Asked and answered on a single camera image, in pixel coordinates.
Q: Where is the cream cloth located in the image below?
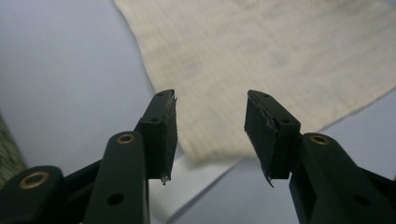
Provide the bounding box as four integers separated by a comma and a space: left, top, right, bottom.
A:
113, 0, 396, 166

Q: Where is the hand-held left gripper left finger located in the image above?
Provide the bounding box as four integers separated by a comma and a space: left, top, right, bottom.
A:
83, 89, 178, 224

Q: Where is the green plastic basket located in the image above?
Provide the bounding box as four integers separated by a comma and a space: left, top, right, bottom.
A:
0, 114, 28, 189

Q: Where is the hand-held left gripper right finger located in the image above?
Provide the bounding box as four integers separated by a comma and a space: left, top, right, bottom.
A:
244, 90, 396, 224

